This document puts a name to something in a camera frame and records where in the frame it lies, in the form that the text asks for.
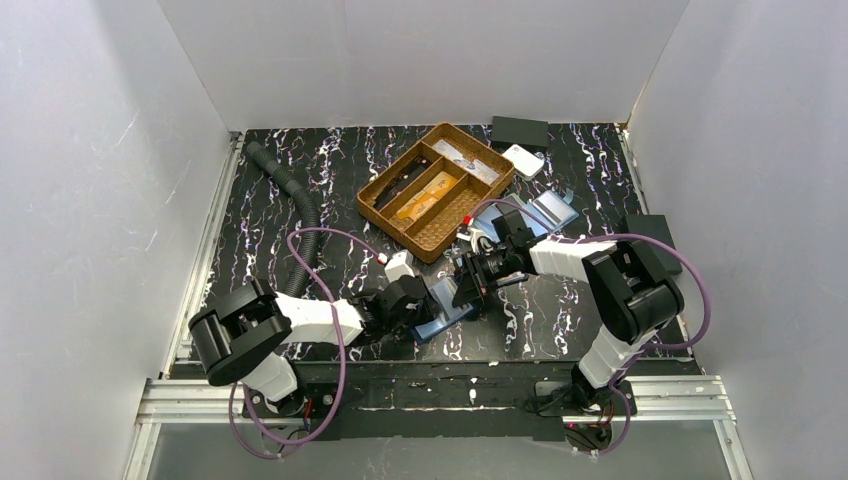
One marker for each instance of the navy blue card holder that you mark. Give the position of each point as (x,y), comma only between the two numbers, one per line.
(445,314)

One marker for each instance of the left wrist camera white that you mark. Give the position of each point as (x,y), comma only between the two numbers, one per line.
(397,265)

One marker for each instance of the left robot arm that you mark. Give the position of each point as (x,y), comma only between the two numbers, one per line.
(236,337)

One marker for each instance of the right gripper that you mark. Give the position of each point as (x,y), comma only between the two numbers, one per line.
(469,279)

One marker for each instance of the black box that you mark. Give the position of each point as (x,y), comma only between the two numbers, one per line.
(530,134)
(656,227)

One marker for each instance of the black card holder open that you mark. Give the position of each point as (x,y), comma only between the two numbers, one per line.
(512,279)

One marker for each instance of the black box at right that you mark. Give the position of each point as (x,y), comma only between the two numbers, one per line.
(656,227)

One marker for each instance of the orange card in tray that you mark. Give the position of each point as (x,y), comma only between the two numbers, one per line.
(439,185)

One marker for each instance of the orange VIP card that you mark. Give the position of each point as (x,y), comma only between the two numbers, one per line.
(416,207)

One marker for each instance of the light blue card holder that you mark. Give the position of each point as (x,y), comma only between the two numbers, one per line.
(548,212)

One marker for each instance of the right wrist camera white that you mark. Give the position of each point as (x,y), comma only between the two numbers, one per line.
(478,241)

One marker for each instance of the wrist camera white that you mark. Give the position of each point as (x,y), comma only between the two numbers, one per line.
(478,241)
(397,265)

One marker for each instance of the white card in tray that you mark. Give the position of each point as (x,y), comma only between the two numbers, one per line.
(450,152)

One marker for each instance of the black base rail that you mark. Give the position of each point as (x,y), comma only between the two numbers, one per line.
(470,399)

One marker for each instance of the brown woven divider tray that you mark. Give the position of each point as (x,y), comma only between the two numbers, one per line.
(429,236)

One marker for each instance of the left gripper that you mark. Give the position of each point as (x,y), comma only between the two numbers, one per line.
(427,302)

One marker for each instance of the white small box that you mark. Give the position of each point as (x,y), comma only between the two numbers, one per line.
(527,164)

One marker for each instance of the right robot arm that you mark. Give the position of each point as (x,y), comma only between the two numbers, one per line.
(633,292)

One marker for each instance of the black VIP card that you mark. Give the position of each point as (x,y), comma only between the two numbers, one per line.
(400,181)

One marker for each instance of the white card black stripe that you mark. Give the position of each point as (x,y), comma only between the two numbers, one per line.
(481,171)

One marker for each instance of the black box at back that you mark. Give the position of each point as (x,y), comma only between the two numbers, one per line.
(530,134)

